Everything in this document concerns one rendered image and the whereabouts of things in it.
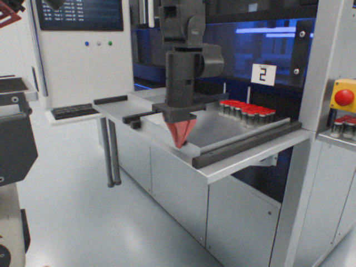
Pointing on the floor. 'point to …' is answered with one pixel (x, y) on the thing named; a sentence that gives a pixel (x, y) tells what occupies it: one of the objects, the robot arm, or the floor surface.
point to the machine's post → (311, 123)
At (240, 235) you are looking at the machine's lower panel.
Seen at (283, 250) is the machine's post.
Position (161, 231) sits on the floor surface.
